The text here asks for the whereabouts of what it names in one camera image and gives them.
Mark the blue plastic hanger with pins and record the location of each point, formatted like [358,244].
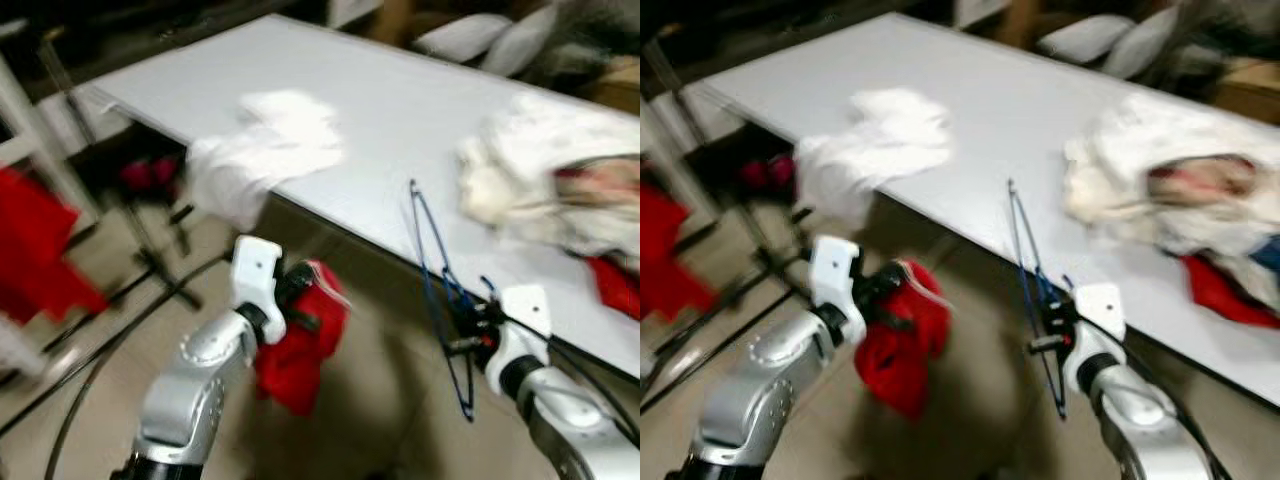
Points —
[1045,290]
[452,286]

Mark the red garment with white trim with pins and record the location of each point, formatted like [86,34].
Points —
[900,370]
[295,370]

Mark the plain red garment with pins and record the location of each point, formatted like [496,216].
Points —
[615,290]
[1225,290]

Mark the white polo shirt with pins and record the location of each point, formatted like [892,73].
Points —
[270,150]
[880,145]

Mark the magenta plastic container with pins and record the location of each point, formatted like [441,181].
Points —
[150,175]
[768,172]

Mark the beige patterned garment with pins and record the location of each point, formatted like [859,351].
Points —
[600,185]
[1200,182]

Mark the white crumpled garment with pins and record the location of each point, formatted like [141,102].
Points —
[525,145]
[1120,140]

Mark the open cardboard box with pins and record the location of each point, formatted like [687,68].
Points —
[1250,92]
[618,88]

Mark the grey pillow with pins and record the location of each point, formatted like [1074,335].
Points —
[1085,38]
[460,38]
[525,40]
[1145,42]

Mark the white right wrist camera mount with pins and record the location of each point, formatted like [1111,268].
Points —
[525,320]
[1100,320]

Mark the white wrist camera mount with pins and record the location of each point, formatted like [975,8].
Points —
[1100,320]
[255,275]
[835,275]
[525,320]

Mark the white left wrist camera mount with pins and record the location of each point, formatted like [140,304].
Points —
[835,275]
[255,275]

